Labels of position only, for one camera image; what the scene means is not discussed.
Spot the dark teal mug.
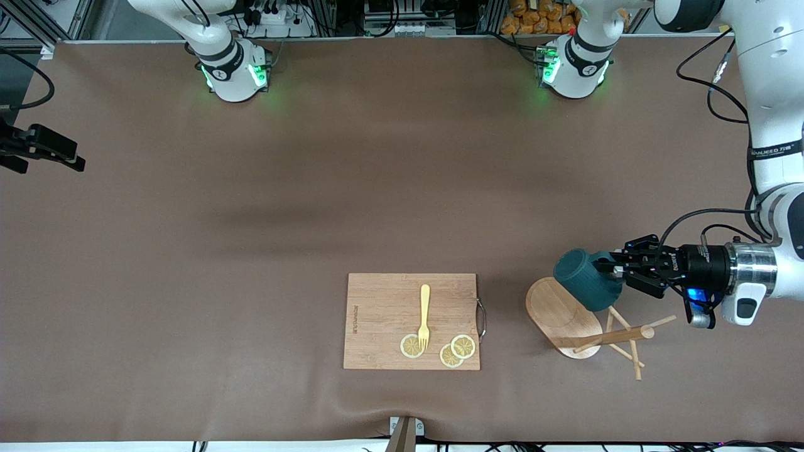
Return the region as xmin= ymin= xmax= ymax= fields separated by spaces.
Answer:
xmin=553 ymin=249 xmax=626 ymax=313

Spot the wooden mug tree rack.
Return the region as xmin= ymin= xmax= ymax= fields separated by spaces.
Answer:
xmin=525 ymin=277 xmax=678 ymax=381

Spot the yellow fork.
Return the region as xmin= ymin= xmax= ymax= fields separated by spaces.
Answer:
xmin=418 ymin=284 xmax=432 ymax=351

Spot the white power strip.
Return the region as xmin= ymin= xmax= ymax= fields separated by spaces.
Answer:
xmin=248 ymin=3 xmax=315 ymax=38

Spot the orange snack packet pile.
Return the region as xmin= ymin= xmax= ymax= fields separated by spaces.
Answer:
xmin=501 ymin=0 xmax=582 ymax=35

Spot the wooden cutting board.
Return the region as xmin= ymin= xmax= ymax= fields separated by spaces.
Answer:
xmin=343 ymin=272 xmax=487 ymax=371

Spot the brown table mat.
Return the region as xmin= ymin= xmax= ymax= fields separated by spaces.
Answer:
xmin=0 ymin=35 xmax=804 ymax=443

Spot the white terminal block row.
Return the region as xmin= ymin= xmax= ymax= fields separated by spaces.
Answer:
xmin=366 ymin=19 xmax=457 ymax=37

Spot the aluminium frame post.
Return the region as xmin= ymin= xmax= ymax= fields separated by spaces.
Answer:
xmin=0 ymin=0 xmax=95 ymax=60

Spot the camera stand post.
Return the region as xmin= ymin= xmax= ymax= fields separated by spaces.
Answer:
xmin=384 ymin=416 xmax=425 ymax=452

